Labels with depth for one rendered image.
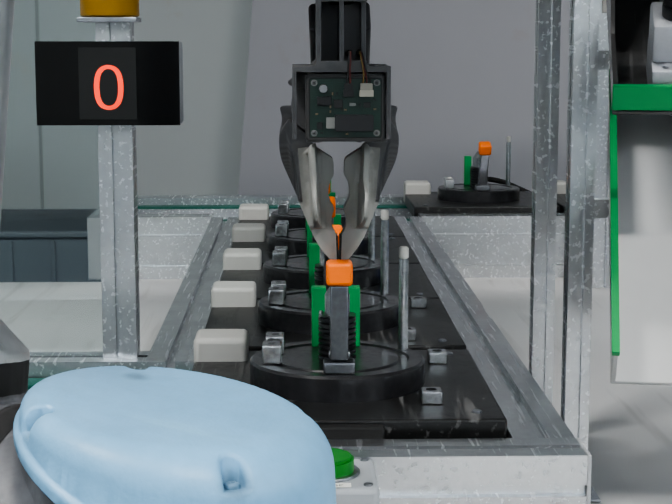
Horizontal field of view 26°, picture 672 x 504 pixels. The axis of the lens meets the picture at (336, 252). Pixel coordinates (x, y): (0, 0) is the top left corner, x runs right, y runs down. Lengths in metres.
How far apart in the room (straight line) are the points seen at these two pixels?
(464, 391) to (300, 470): 0.64
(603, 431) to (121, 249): 0.51
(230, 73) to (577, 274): 4.17
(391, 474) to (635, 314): 0.25
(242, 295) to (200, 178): 3.91
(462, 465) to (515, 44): 3.70
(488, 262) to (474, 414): 1.30
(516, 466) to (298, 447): 0.51
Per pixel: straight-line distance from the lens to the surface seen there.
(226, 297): 1.50
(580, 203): 1.20
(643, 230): 1.19
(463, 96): 4.65
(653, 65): 1.10
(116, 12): 1.24
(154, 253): 2.35
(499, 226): 2.35
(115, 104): 1.24
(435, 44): 4.71
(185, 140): 5.40
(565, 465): 1.02
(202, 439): 0.51
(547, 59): 1.36
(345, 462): 0.95
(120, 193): 1.29
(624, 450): 1.40
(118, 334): 1.32
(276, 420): 0.54
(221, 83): 5.34
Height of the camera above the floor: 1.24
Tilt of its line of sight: 8 degrees down
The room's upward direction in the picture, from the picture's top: straight up
